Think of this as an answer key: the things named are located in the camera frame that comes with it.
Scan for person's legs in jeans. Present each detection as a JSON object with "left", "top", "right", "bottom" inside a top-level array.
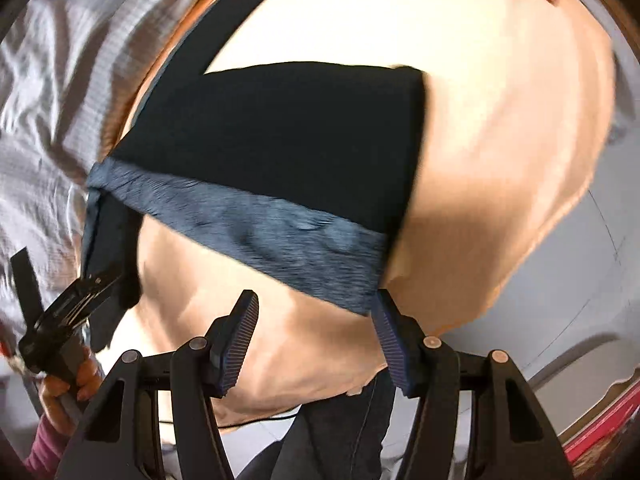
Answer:
[{"left": 239, "top": 370, "right": 395, "bottom": 480}]

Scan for black pants with blue trim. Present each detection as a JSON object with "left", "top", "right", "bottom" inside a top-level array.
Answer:
[{"left": 82, "top": 0, "right": 426, "bottom": 350}]

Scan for person's left hand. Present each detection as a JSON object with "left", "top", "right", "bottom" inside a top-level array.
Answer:
[{"left": 39, "top": 347, "right": 103, "bottom": 437}]

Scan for grey striped duvet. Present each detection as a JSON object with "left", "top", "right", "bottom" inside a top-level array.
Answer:
[{"left": 1, "top": 0, "right": 196, "bottom": 336}]

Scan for peach bed sheet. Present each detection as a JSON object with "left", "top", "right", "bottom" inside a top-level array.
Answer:
[{"left": 96, "top": 0, "right": 615, "bottom": 425}]

